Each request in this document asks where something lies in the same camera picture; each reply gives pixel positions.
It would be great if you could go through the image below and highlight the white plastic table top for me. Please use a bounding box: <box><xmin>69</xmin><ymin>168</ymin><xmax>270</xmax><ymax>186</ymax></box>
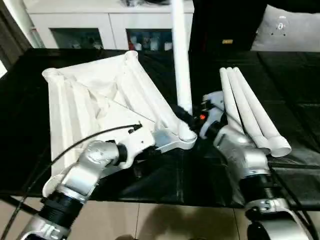
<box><xmin>41</xmin><ymin>49</ymin><xmax>198</xmax><ymax>197</ymax></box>

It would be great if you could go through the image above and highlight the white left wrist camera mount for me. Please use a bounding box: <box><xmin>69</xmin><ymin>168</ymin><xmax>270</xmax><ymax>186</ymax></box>
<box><xmin>119</xmin><ymin>128</ymin><xmax>158</xmax><ymax>169</ymax></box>

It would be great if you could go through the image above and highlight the white plastic table leg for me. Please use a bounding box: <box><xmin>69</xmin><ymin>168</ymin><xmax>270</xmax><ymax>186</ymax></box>
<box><xmin>232</xmin><ymin>66</ymin><xmax>293</xmax><ymax>159</ymax></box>
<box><xmin>218</xmin><ymin>67</ymin><xmax>247</xmax><ymax>137</ymax></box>
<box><xmin>170</xmin><ymin>0</ymin><xmax>197</xmax><ymax>140</ymax></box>
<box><xmin>225</xmin><ymin>66</ymin><xmax>273</xmax><ymax>151</ymax></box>

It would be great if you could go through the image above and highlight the black metal frame leg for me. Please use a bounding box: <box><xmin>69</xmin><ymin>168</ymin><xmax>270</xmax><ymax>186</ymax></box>
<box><xmin>0</xmin><ymin>194</ymin><xmax>38</xmax><ymax>214</ymax></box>

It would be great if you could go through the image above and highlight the white cabinet with glass doors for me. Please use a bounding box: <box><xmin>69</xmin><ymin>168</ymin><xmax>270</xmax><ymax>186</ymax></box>
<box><xmin>26</xmin><ymin>0</ymin><xmax>196</xmax><ymax>51</ymax></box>

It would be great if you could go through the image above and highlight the black box with gold label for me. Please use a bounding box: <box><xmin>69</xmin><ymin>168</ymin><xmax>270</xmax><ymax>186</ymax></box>
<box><xmin>189</xmin><ymin>0</ymin><xmax>268</xmax><ymax>52</ymax></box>

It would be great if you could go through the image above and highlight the black tangled item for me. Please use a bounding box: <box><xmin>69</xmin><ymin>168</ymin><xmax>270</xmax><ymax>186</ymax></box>
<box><xmin>119</xmin><ymin>0</ymin><xmax>142</xmax><ymax>8</ymax></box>

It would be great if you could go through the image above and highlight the black work mat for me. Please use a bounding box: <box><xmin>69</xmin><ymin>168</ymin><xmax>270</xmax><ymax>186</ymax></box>
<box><xmin>0</xmin><ymin>47</ymin><xmax>320</xmax><ymax>208</ymax></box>

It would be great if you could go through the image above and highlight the grey printed cushion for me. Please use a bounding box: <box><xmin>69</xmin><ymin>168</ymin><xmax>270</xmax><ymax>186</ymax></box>
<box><xmin>251</xmin><ymin>3</ymin><xmax>320</xmax><ymax>52</ymax></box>

